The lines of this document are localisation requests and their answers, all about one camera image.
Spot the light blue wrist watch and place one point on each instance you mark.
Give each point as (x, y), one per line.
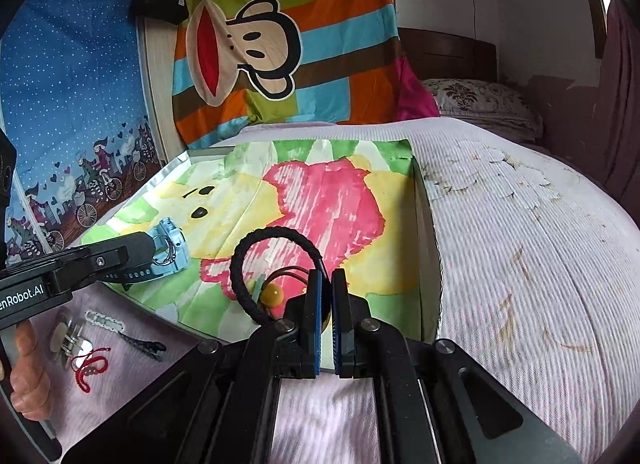
(170, 244)

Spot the dark wooden headboard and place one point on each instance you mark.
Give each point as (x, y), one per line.
(450, 54)

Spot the pink curtain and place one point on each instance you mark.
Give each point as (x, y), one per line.
(620, 109)

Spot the striped monkey blanket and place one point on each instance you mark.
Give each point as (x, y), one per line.
(340, 44)

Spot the floral patterned pillow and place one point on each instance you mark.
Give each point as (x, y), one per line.
(480, 102)

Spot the silver metal buckle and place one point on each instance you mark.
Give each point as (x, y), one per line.
(70, 339)

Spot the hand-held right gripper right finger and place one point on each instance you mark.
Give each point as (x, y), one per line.
(344, 329)

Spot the window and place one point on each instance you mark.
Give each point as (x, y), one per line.
(597, 9)

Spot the person's left hand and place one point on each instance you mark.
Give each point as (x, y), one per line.
(30, 374)

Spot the colourful cartoon paper liner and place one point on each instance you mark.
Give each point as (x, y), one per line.
(310, 204)

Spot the blue dotted wardrobe cover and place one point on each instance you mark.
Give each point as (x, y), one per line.
(70, 94)

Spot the black hair clip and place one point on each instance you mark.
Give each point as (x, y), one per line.
(142, 345)

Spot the small silver clip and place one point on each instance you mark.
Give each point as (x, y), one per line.
(105, 321)

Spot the white cardboard tray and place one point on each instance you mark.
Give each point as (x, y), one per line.
(427, 244)

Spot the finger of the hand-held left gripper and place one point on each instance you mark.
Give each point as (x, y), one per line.
(115, 256)

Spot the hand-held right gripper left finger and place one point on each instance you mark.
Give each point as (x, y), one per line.
(314, 329)

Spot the magenta cloth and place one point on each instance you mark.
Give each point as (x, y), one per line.
(415, 94)

